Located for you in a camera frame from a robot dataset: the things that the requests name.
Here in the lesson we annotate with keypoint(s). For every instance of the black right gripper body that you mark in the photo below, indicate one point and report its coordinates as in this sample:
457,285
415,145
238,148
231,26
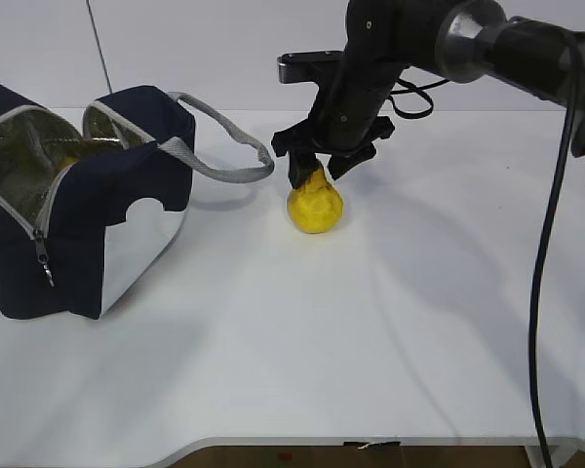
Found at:
341,117

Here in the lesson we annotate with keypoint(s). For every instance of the yellow banana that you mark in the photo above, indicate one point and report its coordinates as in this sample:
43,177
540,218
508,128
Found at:
70,152

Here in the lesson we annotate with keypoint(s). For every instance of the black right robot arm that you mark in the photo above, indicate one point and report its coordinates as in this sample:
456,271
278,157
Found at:
459,41

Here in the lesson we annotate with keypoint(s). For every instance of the black tape on table edge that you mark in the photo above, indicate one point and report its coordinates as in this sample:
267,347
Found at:
362,445

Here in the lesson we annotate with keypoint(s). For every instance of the navy and white lunch bag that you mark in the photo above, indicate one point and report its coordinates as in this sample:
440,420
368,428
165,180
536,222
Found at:
75,241

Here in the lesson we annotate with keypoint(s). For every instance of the grey wrist camera bar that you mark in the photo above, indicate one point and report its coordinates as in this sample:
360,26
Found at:
317,67

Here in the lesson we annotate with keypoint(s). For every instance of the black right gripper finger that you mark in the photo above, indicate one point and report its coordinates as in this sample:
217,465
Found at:
340,165
301,167

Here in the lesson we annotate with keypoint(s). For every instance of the yellow pear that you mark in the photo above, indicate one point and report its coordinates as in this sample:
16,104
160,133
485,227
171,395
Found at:
315,207

